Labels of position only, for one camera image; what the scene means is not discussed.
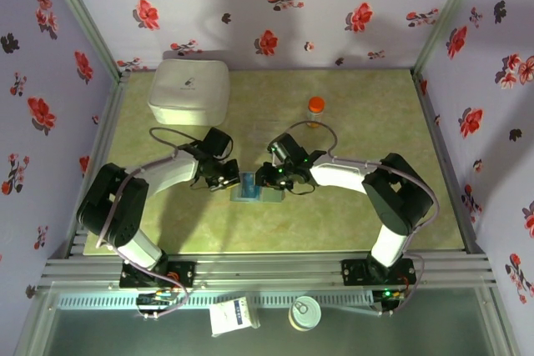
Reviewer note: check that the clear plastic card holder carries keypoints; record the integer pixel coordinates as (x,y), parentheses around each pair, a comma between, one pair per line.
(271,197)

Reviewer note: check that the blue credit card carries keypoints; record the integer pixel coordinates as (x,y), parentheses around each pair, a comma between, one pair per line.
(249,185)

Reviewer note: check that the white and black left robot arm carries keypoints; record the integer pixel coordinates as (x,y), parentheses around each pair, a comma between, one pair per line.
(171,172)

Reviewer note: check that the orange-capped small bottle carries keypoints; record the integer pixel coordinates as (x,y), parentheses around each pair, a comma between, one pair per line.
(316,110)

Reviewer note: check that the white square lidded box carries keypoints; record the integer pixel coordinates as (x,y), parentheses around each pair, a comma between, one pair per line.
(187,89)

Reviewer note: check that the silver tin can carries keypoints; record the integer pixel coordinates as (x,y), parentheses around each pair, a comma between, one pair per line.
(304,313)

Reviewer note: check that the white box with blue label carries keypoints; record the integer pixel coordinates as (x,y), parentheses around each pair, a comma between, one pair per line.
(227,316)

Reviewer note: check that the aluminium mounting rail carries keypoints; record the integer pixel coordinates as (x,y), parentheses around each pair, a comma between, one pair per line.
(271,270)

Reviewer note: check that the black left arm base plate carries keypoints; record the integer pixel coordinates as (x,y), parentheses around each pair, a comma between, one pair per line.
(185,272)

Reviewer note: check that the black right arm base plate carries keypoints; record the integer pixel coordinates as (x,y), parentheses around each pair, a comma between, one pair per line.
(352,272)

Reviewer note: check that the aluminium side rail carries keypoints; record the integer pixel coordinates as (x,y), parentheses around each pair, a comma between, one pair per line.
(434,122)
(110,106)

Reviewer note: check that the aluminium frame post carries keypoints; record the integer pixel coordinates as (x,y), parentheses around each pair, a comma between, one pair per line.
(81,10)
(449,10)

